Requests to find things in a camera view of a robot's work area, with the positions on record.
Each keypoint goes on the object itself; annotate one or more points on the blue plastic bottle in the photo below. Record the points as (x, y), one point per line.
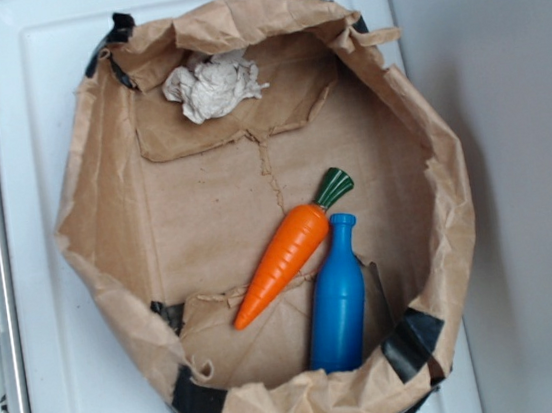
(338, 308)

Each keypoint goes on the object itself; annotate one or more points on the crumpled white paper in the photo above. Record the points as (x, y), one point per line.
(212, 86)

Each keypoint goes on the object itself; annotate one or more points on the brown paper bag bin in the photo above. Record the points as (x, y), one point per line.
(165, 219)

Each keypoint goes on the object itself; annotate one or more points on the orange toy carrot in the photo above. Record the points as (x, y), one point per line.
(298, 236)

